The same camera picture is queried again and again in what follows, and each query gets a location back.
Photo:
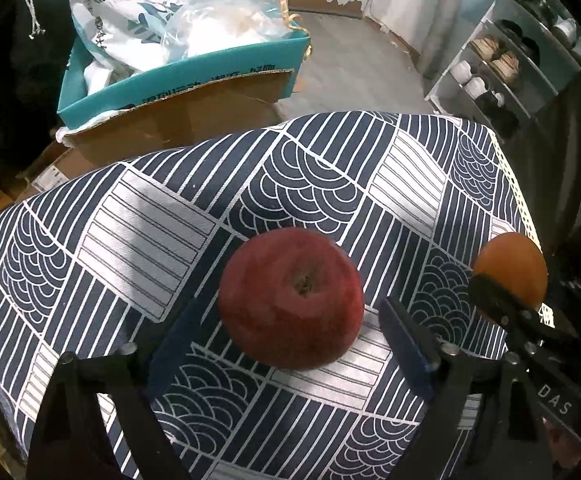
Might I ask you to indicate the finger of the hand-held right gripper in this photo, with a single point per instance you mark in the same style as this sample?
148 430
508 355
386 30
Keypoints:
500 305
570 300

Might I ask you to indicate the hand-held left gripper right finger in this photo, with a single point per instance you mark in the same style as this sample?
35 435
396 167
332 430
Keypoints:
405 345

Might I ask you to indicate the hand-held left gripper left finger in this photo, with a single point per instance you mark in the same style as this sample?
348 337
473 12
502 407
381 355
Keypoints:
175 350

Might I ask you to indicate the orange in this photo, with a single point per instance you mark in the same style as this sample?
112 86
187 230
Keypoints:
512 265

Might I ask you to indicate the red apple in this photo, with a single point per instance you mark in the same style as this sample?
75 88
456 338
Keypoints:
290 300

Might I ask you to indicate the dark grey curtain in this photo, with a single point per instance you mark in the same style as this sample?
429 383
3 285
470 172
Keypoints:
560 160

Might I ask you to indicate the black shoe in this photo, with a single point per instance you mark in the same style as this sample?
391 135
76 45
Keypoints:
497 115

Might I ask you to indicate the navy patterned tablecloth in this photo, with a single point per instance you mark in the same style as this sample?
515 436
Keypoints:
320 175

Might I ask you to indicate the white shoe rack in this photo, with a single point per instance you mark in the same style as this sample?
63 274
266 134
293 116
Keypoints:
535 85

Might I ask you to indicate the white shoe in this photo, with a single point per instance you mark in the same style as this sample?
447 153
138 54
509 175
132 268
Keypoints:
477 87
462 71

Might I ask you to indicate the labelled cardboard box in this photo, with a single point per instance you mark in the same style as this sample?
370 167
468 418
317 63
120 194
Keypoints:
50 170

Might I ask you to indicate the brown cardboard box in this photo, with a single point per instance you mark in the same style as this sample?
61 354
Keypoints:
170 125

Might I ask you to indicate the beige sneaker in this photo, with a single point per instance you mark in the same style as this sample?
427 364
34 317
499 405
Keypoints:
506 65
485 46

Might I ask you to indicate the teal cardboard box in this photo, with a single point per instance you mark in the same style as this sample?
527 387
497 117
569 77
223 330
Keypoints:
195 75

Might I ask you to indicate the dark cloth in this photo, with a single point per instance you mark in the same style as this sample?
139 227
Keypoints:
0 85

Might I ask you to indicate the clear plastic bag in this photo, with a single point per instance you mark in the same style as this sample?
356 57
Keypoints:
230 20

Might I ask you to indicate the white printed rice bag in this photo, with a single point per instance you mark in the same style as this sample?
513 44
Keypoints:
115 15

